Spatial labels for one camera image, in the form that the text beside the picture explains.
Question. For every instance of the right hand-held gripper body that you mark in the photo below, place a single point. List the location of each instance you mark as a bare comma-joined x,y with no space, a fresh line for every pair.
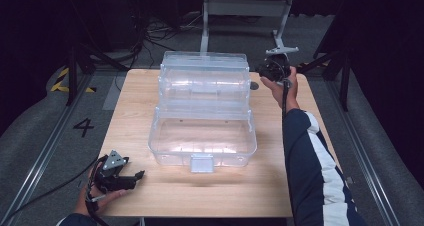
275,67

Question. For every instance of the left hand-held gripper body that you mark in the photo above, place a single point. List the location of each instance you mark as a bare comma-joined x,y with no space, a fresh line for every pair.
108,179

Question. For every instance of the clear plastic storage box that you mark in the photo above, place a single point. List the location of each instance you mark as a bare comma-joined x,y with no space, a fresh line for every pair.
203,139

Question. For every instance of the person's left hand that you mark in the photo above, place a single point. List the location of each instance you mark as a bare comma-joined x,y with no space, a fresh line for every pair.
90,204

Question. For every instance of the person's right hand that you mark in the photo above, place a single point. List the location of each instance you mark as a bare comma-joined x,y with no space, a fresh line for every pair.
292,96

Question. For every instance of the dark round table grommet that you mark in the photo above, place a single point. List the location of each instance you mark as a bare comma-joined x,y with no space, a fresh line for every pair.
254,85

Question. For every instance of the black tripod stand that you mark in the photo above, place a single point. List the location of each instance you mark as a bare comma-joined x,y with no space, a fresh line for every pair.
345,82
72,76

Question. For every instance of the yellow and black floor tape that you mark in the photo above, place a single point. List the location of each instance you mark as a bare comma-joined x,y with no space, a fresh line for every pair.
58,86

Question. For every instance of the grey metal desk frame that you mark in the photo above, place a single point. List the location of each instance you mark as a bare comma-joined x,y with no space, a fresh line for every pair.
246,7

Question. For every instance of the metal floor rail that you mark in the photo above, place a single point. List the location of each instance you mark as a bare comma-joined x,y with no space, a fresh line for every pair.
363,159
43,156

